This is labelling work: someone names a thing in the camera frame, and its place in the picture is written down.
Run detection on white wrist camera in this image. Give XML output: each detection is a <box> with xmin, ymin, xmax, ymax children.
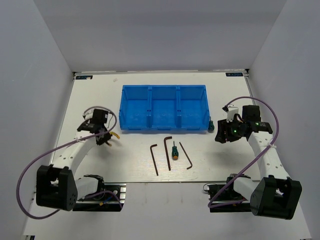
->
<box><xmin>222</xmin><ymin>104</ymin><xmax>239</xmax><ymax>123</ymax></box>
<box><xmin>82</xmin><ymin>110</ymin><xmax>93</xmax><ymax>121</ymax></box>

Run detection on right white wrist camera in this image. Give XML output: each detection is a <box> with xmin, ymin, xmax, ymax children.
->
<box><xmin>222</xmin><ymin>104</ymin><xmax>239</xmax><ymax>123</ymax></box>

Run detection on blue three-compartment plastic bin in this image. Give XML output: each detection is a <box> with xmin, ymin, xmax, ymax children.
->
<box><xmin>118</xmin><ymin>85</ymin><xmax>211</xmax><ymax>132</ymax></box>

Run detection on left dark hex key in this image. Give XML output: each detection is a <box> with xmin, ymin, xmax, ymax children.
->
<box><xmin>149</xmin><ymin>144</ymin><xmax>159</xmax><ymax>176</ymax></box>

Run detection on middle large hex key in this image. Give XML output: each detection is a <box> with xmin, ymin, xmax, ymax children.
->
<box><xmin>163</xmin><ymin>136</ymin><xmax>172</xmax><ymax>171</ymax></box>

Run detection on corner logo sticker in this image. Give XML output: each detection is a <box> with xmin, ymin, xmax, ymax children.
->
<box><xmin>75</xmin><ymin>75</ymin><xmax>93</xmax><ymax>80</ymax></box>
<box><xmin>225</xmin><ymin>72</ymin><xmax>244</xmax><ymax>77</ymax></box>

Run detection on left corner logo sticker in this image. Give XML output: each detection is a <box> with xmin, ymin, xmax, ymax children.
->
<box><xmin>75</xmin><ymin>75</ymin><xmax>93</xmax><ymax>80</ymax></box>

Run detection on right thin hex key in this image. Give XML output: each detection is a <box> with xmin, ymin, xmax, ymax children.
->
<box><xmin>179</xmin><ymin>142</ymin><xmax>193</xmax><ymax>170</ymax></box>

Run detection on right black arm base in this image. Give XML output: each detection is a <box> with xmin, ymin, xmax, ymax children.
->
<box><xmin>202</xmin><ymin>182</ymin><xmax>251</xmax><ymax>213</ymax></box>

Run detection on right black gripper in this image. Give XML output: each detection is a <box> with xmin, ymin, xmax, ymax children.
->
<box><xmin>215</xmin><ymin>116</ymin><xmax>246</xmax><ymax>144</ymax></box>

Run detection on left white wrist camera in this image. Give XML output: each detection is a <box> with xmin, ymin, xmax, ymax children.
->
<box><xmin>82</xmin><ymin>110</ymin><xmax>93</xmax><ymax>121</ymax></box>

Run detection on right corner logo sticker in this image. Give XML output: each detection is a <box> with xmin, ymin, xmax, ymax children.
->
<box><xmin>225</xmin><ymin>72</ymin><xmax>244</xmax><ymax>77</ymax></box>

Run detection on small green stubby screwdriver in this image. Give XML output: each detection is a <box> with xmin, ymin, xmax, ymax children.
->
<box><xmin>207</xmin><ymin>120</ymin><xmax>215</xmax><ymax>133</ymax></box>

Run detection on yellow-handled needle-nose pliers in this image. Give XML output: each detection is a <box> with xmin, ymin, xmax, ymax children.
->
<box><xmin>104</xmin><ymin>131</ymin><xmax>120</xmax><ymax>147</ymax></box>

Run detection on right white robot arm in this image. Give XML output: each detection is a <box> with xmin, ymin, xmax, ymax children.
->
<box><xmin>208</xmin><ymin>104</ymin><xmax>302</xmax><ymax>220</ymax></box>

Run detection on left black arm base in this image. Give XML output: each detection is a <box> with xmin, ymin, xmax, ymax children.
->
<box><xmin>72</xmin><ymin>183</ymin><xmax>127</xmax><ymax>212</ymax></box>

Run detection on green orange-tipped screwdriver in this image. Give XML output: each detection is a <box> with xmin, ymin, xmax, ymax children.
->
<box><xmin>171</xmin><ymin>141</ymin><xmax>179</xmax><ymax>161</ymax></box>

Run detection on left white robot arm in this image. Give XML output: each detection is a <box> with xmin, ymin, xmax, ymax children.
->
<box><xmin>36</xmin><ymin>107</ymin><xmax>114</xmax><ymax>211</ymax></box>

